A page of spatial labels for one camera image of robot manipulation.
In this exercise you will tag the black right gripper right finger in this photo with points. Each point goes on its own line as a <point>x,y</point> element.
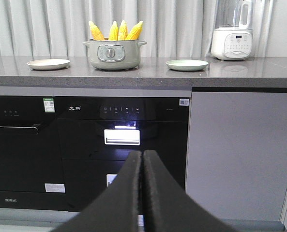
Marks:
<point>167,207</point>

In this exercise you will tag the white plate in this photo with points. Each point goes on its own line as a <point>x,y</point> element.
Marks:
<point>48,64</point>

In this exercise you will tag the green plate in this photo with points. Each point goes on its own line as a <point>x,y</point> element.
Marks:
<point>187,65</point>

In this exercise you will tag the speckled yellow corn cob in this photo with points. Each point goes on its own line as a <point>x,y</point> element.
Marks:
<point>123,31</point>

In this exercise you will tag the bright yellow corn cob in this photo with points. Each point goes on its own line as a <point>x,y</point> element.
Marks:
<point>114,31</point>

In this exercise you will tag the green electric cooking pot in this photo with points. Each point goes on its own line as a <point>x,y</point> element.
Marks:
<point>114,55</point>

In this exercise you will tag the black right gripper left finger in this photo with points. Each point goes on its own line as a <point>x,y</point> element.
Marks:
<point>116,209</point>

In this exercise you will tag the black disinfection cabinet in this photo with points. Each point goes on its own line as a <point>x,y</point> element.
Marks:
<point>97,133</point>

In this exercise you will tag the pale yellow corn cob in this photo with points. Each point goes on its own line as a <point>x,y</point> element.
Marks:
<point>95,32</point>

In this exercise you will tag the grey cabinet door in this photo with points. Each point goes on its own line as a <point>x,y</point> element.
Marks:
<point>237,154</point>

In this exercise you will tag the grey curtain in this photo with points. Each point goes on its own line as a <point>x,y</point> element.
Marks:
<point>52,28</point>

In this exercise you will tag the black built-in dishwasher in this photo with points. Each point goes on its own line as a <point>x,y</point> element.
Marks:
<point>31,174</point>

